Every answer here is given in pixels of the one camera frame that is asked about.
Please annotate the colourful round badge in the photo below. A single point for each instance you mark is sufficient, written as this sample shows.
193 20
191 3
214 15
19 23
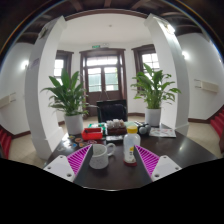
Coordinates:
81 145
91 142
75 145
78 140

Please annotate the dark wooden double door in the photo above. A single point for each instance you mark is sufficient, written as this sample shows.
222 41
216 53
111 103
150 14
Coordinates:
103 76

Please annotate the red plastic box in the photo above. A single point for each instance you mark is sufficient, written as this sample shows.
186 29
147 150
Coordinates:
92 135

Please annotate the black chair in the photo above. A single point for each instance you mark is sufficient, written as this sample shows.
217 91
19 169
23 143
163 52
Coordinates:
111 111

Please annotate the dark grey dumbbell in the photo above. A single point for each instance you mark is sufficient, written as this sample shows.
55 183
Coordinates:
144 129

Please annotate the green potted plant white pot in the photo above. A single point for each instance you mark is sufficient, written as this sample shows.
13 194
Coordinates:
152 116
74 125

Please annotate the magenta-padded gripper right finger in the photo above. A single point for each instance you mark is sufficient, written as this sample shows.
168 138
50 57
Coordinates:
166 166

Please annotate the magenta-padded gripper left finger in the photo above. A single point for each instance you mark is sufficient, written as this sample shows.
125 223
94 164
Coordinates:
58 166

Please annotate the clear bottle with yellow cap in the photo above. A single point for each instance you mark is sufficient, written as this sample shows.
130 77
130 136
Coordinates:
131 146

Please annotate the green box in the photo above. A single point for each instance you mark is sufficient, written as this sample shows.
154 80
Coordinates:
95 125

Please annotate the white speckled mug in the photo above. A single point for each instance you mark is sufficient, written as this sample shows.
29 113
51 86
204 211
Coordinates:
99 158

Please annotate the green exit sign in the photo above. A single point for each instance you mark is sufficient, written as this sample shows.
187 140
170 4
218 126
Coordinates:
96 46

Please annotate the brown tray of white packets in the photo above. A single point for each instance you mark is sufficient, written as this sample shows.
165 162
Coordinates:
116 126

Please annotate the dark wooden framed window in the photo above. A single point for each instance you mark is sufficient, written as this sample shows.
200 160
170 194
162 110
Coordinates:
60 65
148 56

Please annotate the flat black device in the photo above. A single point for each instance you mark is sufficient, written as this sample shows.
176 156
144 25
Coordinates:
114 138

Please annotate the printed magazine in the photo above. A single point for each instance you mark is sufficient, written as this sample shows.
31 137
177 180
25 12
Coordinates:
162 132

